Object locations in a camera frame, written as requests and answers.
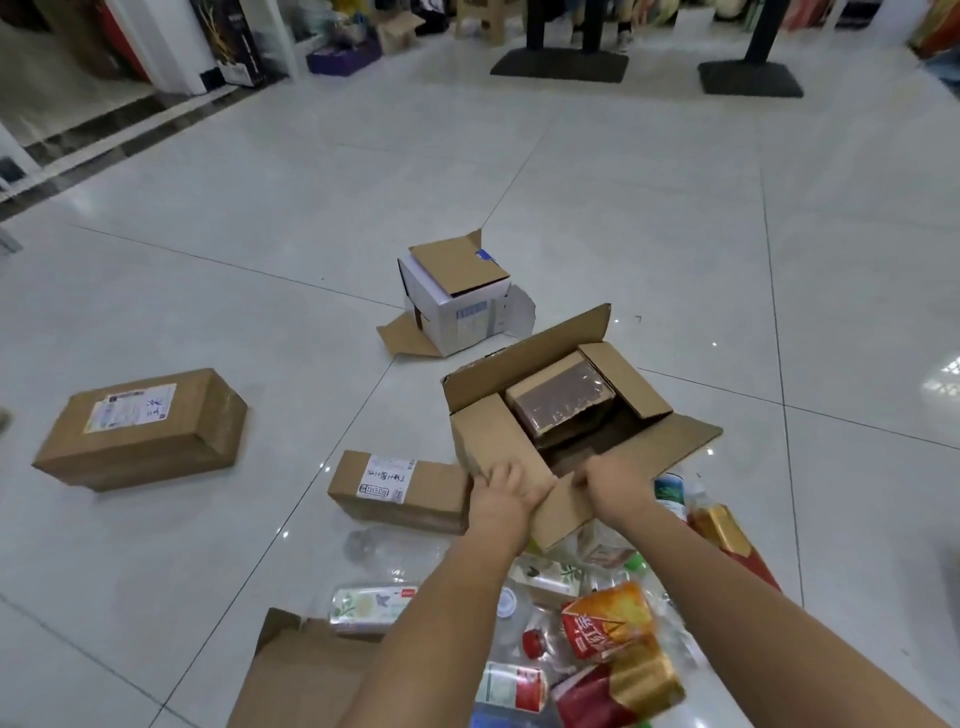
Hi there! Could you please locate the cardboard stool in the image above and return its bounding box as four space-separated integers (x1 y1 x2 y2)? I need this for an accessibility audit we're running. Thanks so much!
453 0 528 43

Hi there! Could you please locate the open cardboard box with flap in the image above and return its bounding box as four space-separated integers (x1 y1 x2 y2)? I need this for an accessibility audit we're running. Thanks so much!
226 607 393 728

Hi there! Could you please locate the black table base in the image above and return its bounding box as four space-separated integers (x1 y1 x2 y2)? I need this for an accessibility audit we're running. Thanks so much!
490 0 630 84
696 0 805 99

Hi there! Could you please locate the person's right forearm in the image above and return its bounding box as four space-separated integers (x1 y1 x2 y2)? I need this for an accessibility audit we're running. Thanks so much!
609 498 952 728

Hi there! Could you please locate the clear empty plastic bottle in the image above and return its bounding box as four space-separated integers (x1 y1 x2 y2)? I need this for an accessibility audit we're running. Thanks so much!
343 527 423 580

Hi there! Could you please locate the black box with gold print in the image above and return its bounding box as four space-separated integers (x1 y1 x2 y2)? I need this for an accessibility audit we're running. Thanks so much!
190 0 269 88

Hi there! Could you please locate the white cardboard box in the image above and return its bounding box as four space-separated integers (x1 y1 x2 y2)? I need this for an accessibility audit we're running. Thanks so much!
375 228 538 360

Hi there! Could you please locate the brown cardboard box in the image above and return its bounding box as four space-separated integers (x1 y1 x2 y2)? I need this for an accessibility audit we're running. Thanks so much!
441 303 724 553

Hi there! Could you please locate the red and gold packet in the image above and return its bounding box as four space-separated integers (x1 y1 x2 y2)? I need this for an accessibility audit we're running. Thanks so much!
553 637 688 728

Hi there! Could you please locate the small sealed cardboard parcel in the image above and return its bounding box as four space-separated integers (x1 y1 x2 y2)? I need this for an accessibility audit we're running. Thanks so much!
327 450 475 536

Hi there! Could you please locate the person's left hand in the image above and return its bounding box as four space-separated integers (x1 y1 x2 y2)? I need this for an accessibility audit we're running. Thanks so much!
471 462 561 556

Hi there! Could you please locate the small background cardboard box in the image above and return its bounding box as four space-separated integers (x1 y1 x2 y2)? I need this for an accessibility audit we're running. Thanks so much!
373 10 426 55

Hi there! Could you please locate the large sealed cardboard parcel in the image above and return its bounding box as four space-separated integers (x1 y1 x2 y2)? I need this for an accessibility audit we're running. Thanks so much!
31 367 249 494

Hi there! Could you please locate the purple box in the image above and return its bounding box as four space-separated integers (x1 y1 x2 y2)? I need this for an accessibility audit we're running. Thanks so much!
305 36 384 78

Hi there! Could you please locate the bottle with green label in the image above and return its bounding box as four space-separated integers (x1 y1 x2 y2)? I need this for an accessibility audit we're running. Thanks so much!
651 473 689 523

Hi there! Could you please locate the clear bottle with red cap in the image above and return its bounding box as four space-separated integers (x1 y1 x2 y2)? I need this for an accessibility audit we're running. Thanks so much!
517 600 579 676

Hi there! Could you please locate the person's right hand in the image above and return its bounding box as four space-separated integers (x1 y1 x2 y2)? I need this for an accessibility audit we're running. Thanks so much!
573 453 662 531

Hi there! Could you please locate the orange drink carton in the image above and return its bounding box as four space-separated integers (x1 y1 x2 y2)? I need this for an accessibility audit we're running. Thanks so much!
560 581 663 663

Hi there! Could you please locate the person's left forearm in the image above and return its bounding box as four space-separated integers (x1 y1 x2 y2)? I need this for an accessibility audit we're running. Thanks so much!
339 525 535 728

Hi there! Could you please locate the orange and red bottle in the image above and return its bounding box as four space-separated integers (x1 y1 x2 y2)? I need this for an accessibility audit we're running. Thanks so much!
685 501 783 595

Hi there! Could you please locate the bottle with red-white label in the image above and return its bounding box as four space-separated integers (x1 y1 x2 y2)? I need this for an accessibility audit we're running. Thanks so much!
471 660 550 717

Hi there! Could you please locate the tape-wrapped brown box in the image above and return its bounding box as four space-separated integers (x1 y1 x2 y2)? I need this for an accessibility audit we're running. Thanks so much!
504 352 619 453

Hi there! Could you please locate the plastic bottle green-white label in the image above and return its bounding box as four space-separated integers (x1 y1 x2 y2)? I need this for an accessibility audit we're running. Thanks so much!
327 583 421 637

